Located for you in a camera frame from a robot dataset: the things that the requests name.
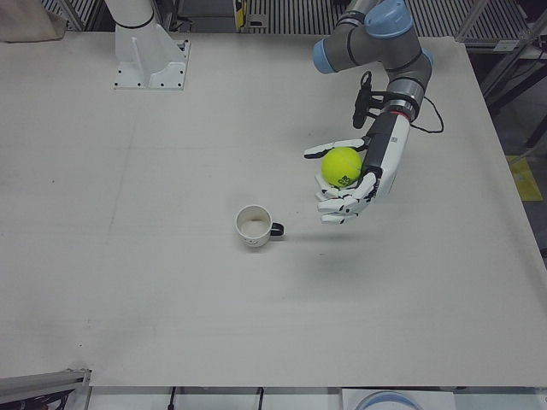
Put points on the yellow black post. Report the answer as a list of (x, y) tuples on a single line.
[(240, 13)]

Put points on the aluminium frame with label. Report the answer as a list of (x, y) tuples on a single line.
[(495, 40)]

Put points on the aluminium extrusion frame bar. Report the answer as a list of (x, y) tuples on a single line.
[(38, 382)]

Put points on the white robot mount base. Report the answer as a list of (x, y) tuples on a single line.
[(145, 55)]

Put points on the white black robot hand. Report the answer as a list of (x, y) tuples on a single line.
[(391, 145)]

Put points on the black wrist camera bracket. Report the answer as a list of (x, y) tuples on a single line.
[(362, 100)]

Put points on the beige cloth bag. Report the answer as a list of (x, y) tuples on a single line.
[(30, 19)]

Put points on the yellow-green tennis ball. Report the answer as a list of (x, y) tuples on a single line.
[(339, 164)]

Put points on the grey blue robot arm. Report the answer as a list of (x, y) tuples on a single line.
[(376, 42)]

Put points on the white blue round roll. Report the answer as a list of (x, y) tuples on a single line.
[(397, 399)]

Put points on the ribbed metal grille panel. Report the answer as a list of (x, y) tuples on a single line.
[(444, 17)]

